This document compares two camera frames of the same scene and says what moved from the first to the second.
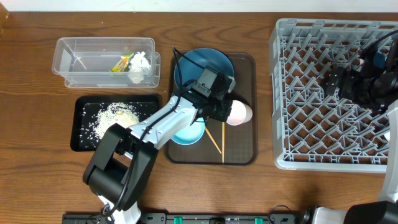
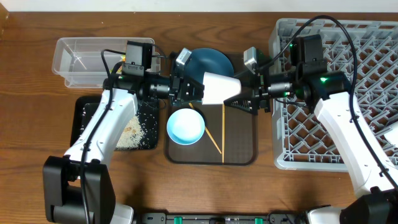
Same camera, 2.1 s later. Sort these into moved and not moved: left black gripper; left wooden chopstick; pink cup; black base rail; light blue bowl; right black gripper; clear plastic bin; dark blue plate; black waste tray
Moved: pink cup; right black gripper; left black gripper
Not moved: black base rail; clear plastic bin; left wooden chopstick; light blue bowl; black waste tray; dark blue plate
